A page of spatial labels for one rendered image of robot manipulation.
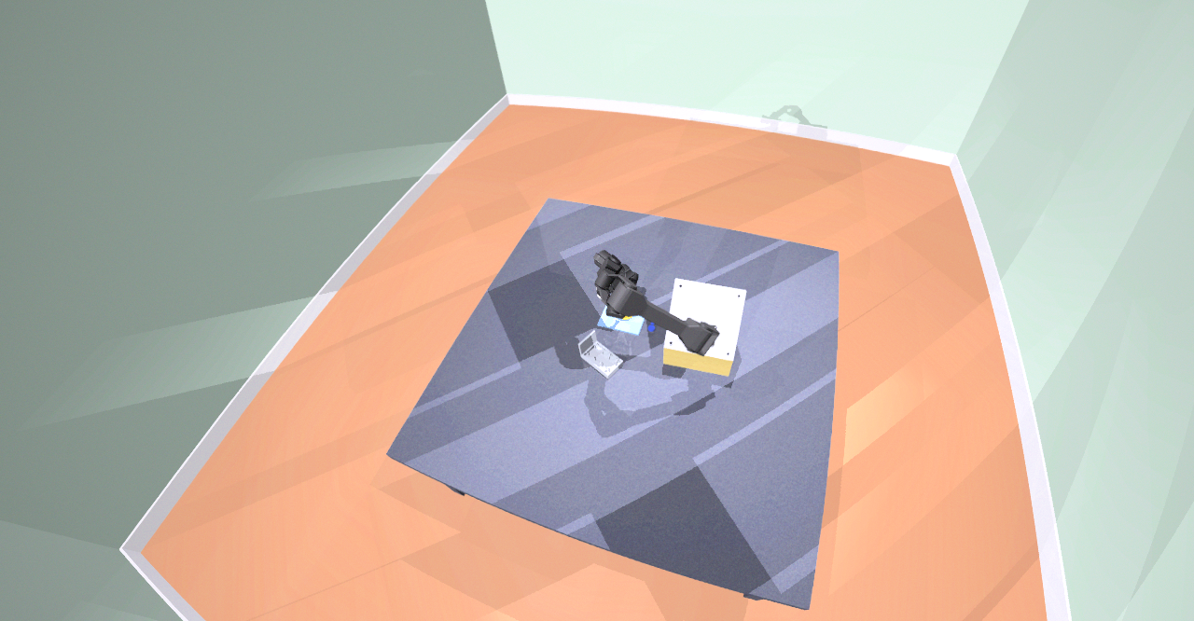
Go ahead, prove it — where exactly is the white dish rack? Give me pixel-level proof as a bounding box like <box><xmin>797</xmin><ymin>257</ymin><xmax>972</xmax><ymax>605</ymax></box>
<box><xmin>578</xmin><ymin>331</ymin><xmax>624</xmax><ymax>379</ymax></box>

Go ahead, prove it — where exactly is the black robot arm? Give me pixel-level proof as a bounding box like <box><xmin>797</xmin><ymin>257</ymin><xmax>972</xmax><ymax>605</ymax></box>
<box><xmin>593</xmin><ymin>250</ymin><xmax>721</xmax><ymax>356</ymax></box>

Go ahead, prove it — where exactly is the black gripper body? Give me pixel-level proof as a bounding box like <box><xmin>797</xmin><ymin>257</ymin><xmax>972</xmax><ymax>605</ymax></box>
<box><xmin>607</xmin><ymin>272</ymin><xmax>639</xmax><ymax>319</ymax></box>

